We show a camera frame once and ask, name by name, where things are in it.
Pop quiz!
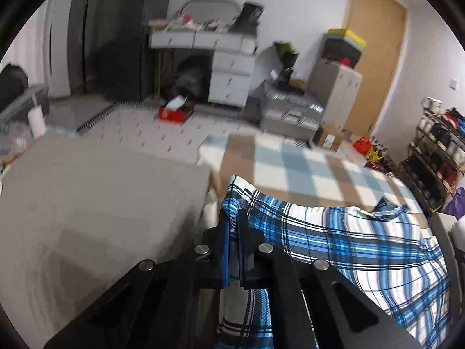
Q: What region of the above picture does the white paper cup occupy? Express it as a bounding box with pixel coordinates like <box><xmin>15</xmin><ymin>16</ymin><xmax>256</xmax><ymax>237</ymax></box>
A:
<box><xmin>28</xmin><ymin>105</ymin><xmax>47</xmax><ymax>137</ymax></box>

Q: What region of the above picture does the green bouquet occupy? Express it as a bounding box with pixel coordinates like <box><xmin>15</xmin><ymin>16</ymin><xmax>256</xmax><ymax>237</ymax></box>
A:
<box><xmin>272</xmin><ymin>40</ymin><xmax>300</xmax><ymax>57</ymax></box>

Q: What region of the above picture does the white patterned rug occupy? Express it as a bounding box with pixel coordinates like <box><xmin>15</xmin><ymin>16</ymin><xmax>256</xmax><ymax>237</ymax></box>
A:
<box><xmin>78</xmin><ymin>102</ymin><xmax>316</xmax><ymax>161</ymax></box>

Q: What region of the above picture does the white storage cabinet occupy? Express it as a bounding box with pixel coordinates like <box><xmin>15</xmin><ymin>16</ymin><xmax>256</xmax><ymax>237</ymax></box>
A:
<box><xmin>309</xmin><ymin>58</ymin><xmax>364</xmax><ymax>131</ymax></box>

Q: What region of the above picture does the dark wardrobe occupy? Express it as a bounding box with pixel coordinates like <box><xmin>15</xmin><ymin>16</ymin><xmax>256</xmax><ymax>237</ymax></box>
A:
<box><xmin>83</xmin><ymin>0</ymin><xmax>173</xmax><ymax>100</ymax></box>
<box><xmin>67</xmin><ymin>0</ymin><xmax>95</xmax><ymax>95</ymax></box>

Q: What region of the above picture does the dark grey shoe box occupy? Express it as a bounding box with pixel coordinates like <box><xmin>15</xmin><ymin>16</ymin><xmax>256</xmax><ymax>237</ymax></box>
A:
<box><xmin>323</xmin><ymin>36</ymin><xmax>364</xmax><ymax>59</ymax></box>

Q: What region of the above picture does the oval mirror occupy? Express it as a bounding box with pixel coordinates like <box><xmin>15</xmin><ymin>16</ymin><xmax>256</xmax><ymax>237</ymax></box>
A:
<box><xmin>179</xmin><ymin>0</ymin><xmax>242</xmax><ymax>20</ymax></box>

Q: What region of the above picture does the gold metal shoe rack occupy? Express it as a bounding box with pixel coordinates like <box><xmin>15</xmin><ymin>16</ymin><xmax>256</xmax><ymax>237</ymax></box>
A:
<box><xmin>400</xmin><ymin>109</ymin><xmax>465</xmax><ymax>213</ymax></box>

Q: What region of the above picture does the silver flat suitcase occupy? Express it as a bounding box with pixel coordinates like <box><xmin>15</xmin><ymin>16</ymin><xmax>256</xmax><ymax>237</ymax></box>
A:
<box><xmin>260</xmin><ymin>80</ymin><xmax>328</xmax><ymax>142</ymax></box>

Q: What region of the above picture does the cardboard box white label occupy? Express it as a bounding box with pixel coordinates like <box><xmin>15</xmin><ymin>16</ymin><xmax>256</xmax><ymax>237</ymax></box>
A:
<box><xmin>314</xmin><ymin>124</ymin><xmax>344</xmax><ymax>149</ymax></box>

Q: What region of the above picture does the black backpack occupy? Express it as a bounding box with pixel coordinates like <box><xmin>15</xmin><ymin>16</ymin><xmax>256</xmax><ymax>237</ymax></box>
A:
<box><xmin>0</xmin><ymin>63</ymin><xmax>30</xmax><ymax>108</ymax></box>

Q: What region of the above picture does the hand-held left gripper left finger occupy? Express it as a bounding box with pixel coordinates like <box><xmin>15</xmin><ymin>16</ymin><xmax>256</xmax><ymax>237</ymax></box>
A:
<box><xmin>44</xmin><ymin>207</ymin><xmax>231</xmax><ymax>349</ymax></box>

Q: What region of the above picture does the red tissue box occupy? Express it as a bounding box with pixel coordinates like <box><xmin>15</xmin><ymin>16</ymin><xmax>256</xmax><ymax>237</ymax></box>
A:
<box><xmin>158</xmin><ymin>96</ymin><xmax>195</xmax><ymax>124</ymax></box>

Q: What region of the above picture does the white desk with drawers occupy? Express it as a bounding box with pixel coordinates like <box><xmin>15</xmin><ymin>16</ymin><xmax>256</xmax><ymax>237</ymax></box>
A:
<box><xmin>149</xmin><ymin>29</ymin><xmax>258</xmax><ymax>108</ymax></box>

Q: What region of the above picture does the purple cloth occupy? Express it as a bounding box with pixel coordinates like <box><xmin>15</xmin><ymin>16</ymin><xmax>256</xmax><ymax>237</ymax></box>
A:
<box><xmin>443</xmin><ymin>187</ymin><xmax>465</xmax><ymax>217</ymax></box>

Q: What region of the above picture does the white pillow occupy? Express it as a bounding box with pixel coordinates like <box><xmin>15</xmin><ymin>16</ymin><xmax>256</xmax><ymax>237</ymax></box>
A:
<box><xmin>450</xmin><ymin>218</ymin><xmax>465</xmax><ymax>250</ymax></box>

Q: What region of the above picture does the black shoe box red logo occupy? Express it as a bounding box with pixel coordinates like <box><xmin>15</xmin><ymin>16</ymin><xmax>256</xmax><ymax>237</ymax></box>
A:
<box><xmin>323</xmin><ymin>53</ymin><xmax>360</xmax><ymax>70</ymax></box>

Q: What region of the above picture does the clutter of desk items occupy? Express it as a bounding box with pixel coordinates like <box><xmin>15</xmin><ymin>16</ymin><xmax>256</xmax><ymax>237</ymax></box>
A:
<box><xmin>149</xmin><ymin>15</ymin><xmax>237</xmax><ymax>33</ymax></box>

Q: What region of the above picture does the wooden door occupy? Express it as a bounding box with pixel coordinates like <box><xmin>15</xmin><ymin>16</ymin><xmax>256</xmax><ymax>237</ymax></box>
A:
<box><xmin>341</xmin><ymin>0</ymin><xmax>407</xmax><ymax>137</ymax></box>

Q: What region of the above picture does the row of shoes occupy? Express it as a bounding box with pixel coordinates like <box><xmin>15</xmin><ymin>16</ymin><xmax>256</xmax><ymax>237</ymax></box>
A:
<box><xmin>418</xmin><ymin>96</ymin><xmax>465</xmax><ymax>204</ymax></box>

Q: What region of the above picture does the bed with checkered sheet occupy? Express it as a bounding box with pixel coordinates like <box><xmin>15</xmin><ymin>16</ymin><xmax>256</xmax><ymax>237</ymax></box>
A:
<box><xmin>198</xmin><ymin>133</ymin><xmax>437</xmax><ymax>248</ymax></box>

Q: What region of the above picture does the dark round chair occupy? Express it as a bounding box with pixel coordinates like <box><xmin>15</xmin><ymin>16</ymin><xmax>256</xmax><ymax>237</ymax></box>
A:
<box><xmin>171</xmin><ymin>56</ymin><xmax>213</xmax><ymax>100</ymax></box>

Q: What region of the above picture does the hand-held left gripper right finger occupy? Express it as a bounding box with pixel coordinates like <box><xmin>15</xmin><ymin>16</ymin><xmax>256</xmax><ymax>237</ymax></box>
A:
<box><xmin>236</xmin><ymin>208</ymin><xmax>424</xmax><ymax>349</ymax></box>

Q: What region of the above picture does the blue plaid shirt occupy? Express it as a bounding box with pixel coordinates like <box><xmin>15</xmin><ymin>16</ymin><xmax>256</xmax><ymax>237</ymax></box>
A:
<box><xmin>216</xmin><ymin>174</ymin><xmax>453</xmax><ymax>349</ymax></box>

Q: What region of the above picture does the red plastic bag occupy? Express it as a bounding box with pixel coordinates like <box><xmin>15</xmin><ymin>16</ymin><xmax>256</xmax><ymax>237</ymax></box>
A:
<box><xmin>352</xmin><ymin>136</ymin><xmax>378</xmax><ymax>155</ymax></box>

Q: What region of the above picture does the black bag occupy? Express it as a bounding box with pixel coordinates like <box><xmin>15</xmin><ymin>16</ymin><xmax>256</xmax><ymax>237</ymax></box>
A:
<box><xmin>232</xmin><ymin>3</ymin><xmax>264</xmax><ymax>31</ymax></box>

